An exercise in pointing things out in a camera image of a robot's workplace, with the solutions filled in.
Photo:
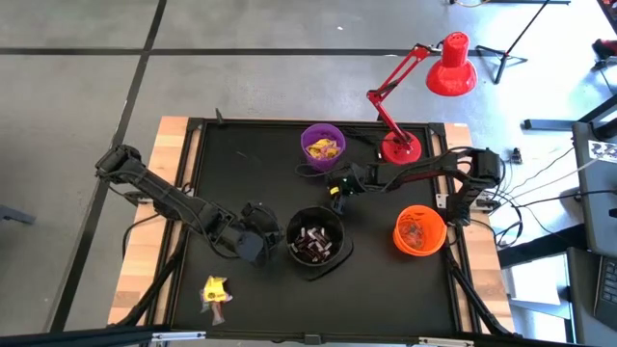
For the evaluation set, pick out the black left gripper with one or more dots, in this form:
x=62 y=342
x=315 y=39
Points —
x=255 y=221

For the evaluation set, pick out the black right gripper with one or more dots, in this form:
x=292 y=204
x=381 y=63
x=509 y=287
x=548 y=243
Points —
x=361 y=176

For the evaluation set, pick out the black jack-o-lantern bucket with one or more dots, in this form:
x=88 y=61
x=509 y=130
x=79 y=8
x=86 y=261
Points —
x=294 y=231

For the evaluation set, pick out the brown Hershey's chocolate bar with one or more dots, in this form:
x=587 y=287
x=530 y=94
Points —
x=308 y=251
x=325 y=241
x=308 y=236

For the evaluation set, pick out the yellow Sour Patch candy packet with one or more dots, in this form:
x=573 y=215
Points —
x=318 y=147
x=333 y=153
x=214 y=288

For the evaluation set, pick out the clear candy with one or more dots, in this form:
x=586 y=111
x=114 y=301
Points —
x=413 y=235

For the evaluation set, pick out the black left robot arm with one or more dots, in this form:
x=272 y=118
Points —
x=159 y=193

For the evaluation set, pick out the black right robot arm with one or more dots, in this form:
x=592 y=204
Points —
x=434 y=168

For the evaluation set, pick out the purple jack-o-lantern bucket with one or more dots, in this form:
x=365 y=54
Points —
x=307 y=140

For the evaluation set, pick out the black table mat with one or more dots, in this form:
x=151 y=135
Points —
x=260 y=159

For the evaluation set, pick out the orange jack-o-lantern bucket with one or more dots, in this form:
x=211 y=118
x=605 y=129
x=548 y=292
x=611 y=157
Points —
x=434 y=243

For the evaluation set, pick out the red desk lamp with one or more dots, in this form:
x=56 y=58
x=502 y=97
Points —
x=450 y=67

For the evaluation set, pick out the small black floor device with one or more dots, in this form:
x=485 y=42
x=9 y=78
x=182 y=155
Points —
x=517 y=155

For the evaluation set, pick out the black stand foot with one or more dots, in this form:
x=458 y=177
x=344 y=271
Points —
x=544 y=124

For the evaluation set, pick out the black tripod light stand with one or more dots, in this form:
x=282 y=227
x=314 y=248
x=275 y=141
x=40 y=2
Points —
x=506 y=53

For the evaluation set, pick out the grey desk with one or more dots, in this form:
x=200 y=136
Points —
x=595 y=202
x=581 y=289

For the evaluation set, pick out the grey floor object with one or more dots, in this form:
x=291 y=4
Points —
x=17 y=214

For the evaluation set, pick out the white printed tag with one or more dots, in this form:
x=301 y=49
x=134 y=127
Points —
x=605 y=150

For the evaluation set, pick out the dark laptop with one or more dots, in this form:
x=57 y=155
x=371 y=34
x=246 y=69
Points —
x=607 y=294

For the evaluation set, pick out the person's red shoe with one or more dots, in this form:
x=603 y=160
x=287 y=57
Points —
x=606 y=48

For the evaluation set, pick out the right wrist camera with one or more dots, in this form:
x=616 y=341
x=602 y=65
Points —
x=343 y=187

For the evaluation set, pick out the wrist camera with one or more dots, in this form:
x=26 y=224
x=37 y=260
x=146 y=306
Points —
x=250 y=248
x=343 y=187

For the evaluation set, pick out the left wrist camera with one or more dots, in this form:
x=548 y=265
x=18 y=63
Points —
x=250 y=248

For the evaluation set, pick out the silver bracket plate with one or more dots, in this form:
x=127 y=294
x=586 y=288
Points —
x=443 y=201

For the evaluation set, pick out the black aluminium table frame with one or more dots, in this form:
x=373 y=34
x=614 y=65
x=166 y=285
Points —
x=198 y=154

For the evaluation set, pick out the grey table-level camera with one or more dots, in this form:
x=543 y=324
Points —
x=313 y=339

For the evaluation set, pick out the black diagonal frame strut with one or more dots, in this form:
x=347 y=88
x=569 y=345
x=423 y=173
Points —
x=149 y=289
x=472 y=294

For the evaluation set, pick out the black overhead frame bar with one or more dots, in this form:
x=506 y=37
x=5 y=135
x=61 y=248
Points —
x=72 y=337

